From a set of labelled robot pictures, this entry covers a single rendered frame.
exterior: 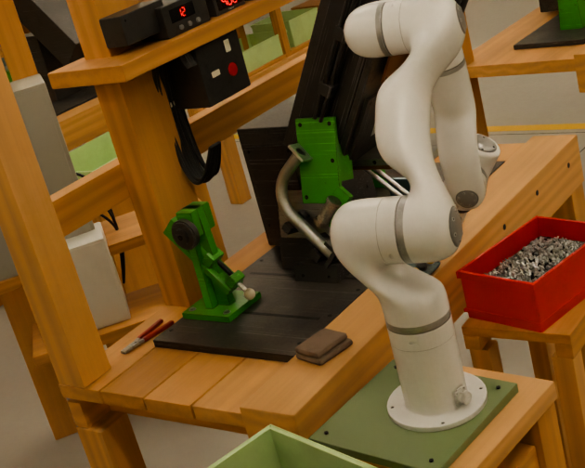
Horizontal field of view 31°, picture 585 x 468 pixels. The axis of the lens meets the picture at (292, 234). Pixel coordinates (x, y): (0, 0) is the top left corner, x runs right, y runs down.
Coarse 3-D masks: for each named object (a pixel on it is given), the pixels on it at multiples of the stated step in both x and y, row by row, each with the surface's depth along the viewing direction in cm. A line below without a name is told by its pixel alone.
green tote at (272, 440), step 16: (272, 432) 189; (288, 432) 186; (240, 448) 185; (256, 448) 188; (272, 448) 190; (288, 448) 187; (304, 448) 183; (320, 448) 179; (224, 464) 183; (240, 464) 186; (256, 464) 188; (272, 464) 190; (288, 464) 189; (304, 464) 185; (320, 464) 181; (336, 464) 177; (352, 464) 173; (368, 464) 171
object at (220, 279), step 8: (168, 224) 252; (168, 232) 253; (208, 256) 250; (216, 256) 251; (208, 264) 251; (224, 264) 252; (208, 272) 251; (216, 272) 252; (224, 272) 253; (232, 272) 251; (240, 272) 251; (216, 280) 251; (224, 280) 251; (232, 280) 249; (240, 280) 251; (224, 288) 251; (232, 288) 250
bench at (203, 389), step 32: (576, 192) 312; (256, 256) 289; (128, 352) 253; (160, 352) 249; (192, 352) 244; (64, 384) 245; (96, 384) 241; (128, 384) 237; (160, 384) 234; (192, 384) 229; (224, 384) 226; (256, 384) 222; (96, 416) 249; (160, 416) 243; (192, 416) 222; (224, 416) 216; (96, 448) 249; (128, 448) 252
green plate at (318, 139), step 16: (304, 128) 257; (320, 128) 254; (336, 128) 253; (304, 144) 258; (320, 144) 255; (336, 144) 253; (320, 160) 256; (336, 160) 253; (304, 176) 260; (320, 176) 257; (336, 176) 254; (352, 176) 260; (304, 192) 261; (320, 192) 258
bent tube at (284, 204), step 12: (300, 156) 255; (288, 168) 258; (288, 180) 260; (276, 192) 262; (288, 204) 261; (288, 216) 261; (300, 216) 260; (300, 228) 259; (312, 228) 258; (312, 240) 257; (324, 240) 257; (324, 252) 256
